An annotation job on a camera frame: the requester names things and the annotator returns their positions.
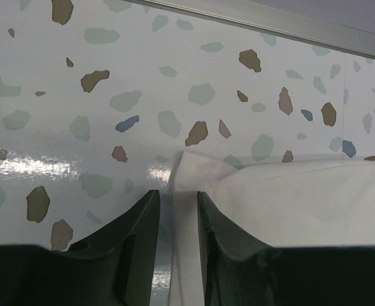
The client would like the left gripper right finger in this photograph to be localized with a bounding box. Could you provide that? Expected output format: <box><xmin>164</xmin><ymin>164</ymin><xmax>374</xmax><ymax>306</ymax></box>
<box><xmin>197</xmin><ymin>192</ymin><xmax>375</xmax><ymax>305</ymax></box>

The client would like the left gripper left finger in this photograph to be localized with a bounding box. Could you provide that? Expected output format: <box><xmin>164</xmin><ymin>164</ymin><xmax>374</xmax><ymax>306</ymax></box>
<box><xmin>0</xmin><ymin>190</ymin><xmax>161</xmax><ymax>305</ymax></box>

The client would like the white printed t-shirt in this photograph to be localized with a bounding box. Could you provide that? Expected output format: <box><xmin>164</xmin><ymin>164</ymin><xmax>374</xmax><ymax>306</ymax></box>
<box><xmin>170</xmin><ymin>152</ymin><xmax>375</xmax><ymax>305</ymax></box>

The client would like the aluminium table frame rail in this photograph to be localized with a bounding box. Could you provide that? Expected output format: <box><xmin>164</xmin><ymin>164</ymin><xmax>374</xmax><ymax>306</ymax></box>
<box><xmin>134</xmin><ymin>1</ymin><xmax>375</xmax><ymax>60</ymax></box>

